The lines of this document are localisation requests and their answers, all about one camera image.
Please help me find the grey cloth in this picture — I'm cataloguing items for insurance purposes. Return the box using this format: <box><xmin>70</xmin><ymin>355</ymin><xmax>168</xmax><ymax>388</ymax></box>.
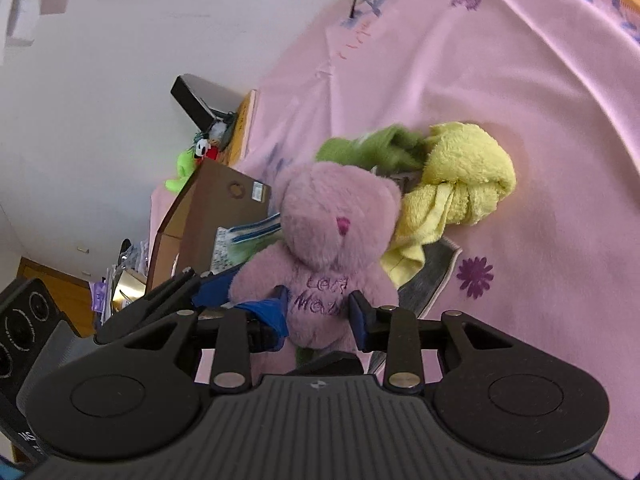
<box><xmin>370</xmin><ymin>236</ymin><xmax>464</xmax><ymax>386</ymax></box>

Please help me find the yellow towel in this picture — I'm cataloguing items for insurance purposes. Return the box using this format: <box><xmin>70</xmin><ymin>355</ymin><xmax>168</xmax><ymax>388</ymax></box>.
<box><xmin>379</xmin><ymin>121</ymin><xmax>517</xmax><ymax>289</ymax></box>

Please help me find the white hanging sheet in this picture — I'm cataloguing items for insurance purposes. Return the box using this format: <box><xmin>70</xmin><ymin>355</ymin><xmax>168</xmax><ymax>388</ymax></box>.
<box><xmin>0</xmin><ymin>0</ymin><xmax>40</xmax><ymax>50</ymax></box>

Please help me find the pink teddy bear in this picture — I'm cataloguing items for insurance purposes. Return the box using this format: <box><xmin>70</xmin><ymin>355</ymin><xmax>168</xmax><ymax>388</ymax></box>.
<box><xmin>227</xmin><ymin>160</ymin><xmax>402</xmax><ymax>352</ymax></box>

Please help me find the wooden cabinet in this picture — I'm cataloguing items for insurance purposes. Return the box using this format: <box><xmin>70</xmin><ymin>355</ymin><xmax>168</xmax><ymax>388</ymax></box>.
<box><xmin>15</xmin><ymin>256</ymin><xmax>97</xmax><ymax>337</ymax></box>

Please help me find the pink printed bedsheet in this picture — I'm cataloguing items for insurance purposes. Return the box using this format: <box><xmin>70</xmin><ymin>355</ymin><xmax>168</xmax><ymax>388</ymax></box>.
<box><xmin>149</xmin><ymin>0</ymin><xmax>640</xmax><ymax>480</ymax></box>

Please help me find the printed fabric pouch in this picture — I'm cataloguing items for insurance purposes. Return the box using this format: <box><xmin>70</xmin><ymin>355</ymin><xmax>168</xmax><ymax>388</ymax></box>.
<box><xmin>212</xmin><ymin>212</ymin><xmax>282</xmax><ymax>275</ymax></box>

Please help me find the cardboard box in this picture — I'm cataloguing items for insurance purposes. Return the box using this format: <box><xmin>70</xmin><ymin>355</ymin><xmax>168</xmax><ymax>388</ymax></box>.
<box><xmin>146</xmin><ymin>159</ymin><xmax>274</xmax><ymax>295</ymax></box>

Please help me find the neon green plush toy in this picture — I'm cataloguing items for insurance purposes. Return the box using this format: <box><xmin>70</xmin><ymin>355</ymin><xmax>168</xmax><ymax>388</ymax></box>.
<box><xmin>165</xmin><ymin>147</ymin><xmax>202</xmax><ymax>195</ymax></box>

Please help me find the green fleece cloth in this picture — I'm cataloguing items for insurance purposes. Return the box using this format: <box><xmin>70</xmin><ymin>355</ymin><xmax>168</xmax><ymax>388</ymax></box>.
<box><xmin>315</xmin><ymin>125</ymin><xmax>432</xmax><ymax>177</ymax></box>

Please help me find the purple packet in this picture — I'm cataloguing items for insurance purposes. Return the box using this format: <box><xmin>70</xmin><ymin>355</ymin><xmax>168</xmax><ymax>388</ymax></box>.
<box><xmin>90</xmin><ymin>280</ymin><xmax>114</xmax><ymax>319</ymax></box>

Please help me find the red and white plush toy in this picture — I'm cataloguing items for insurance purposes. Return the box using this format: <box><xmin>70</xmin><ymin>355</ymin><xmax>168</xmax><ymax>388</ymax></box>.
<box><xmin>194</xmin><ymin>137</ymin><xmax>222</xmax><ymax>164</ymax></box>

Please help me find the wooden headboard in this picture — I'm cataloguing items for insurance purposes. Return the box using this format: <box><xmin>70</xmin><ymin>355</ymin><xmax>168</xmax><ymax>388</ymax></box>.
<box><xmin>219</xmin><ymin>89</ymin><xmax>259</xmax><ymax>169</ymax></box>

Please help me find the gold box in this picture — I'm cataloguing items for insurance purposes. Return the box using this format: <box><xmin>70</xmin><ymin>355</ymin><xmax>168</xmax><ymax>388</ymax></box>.
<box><xmin>116</xmin><ymin>267</ymin><xmax>149</xmax><ymax>307</ymax></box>

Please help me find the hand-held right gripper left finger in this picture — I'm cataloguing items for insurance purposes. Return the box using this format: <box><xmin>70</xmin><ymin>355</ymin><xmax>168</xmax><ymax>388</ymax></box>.
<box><xmin>122</xmin><ymin>285</ymin><xmax>292</xmax><ymax>395</ymax></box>

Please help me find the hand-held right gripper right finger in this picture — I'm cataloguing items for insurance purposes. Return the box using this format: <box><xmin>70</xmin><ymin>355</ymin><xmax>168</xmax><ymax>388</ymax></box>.
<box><xmin>348</xmin><ymin>290</ymin><xmax>513</xmax><ymax>393</ymax></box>

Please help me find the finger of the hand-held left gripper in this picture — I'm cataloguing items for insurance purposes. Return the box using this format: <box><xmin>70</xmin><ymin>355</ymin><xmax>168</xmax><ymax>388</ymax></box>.
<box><xmin>95</xmin><ymin>266</ymin><xmax>237</xmax><ymax>346</ymax></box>

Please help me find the black box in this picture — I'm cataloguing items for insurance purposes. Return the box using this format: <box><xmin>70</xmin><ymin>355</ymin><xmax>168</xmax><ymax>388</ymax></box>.
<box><xmin>171</xmin><ymin>74</ymin><xmax>237</xmax><ymax>134</ymax></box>

